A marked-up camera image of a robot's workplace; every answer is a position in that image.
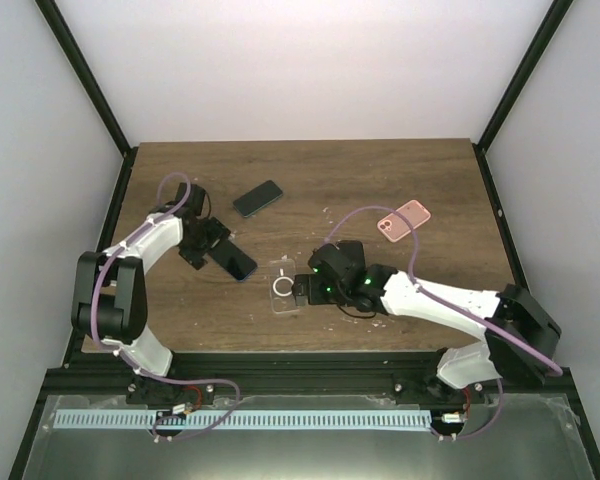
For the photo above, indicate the black frame post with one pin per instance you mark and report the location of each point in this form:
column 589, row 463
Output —
column 542, row 38
column 73, row 53

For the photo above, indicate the white slotted cable duct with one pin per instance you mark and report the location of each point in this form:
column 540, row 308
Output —
column 399, row 420

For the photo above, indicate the pink phone case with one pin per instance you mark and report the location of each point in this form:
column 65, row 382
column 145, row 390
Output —
column 395, row 226

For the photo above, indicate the left black frame post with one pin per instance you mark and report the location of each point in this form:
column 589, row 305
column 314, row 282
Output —
column 73, row 53

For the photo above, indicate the blue-edged dark phone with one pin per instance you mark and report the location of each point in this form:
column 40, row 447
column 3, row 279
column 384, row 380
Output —
column 233, row 260
column 257, row 198

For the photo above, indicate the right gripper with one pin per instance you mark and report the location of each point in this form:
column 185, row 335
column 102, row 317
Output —
column 314, row 294

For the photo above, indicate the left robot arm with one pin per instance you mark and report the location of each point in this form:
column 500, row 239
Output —
column 110, row 298

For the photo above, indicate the black aluminium frame rail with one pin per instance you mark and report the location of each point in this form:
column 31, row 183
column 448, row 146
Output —
column 401, row 375

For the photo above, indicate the right black frame post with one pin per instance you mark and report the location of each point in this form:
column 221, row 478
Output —
column 542, row 38

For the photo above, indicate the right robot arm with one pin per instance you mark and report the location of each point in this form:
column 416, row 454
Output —
column 515, row 339

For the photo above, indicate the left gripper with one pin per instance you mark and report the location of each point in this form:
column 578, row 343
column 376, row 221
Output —
column 217, row 232

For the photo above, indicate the clear phone case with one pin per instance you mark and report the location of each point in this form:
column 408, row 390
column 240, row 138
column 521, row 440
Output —
column 281, row 275

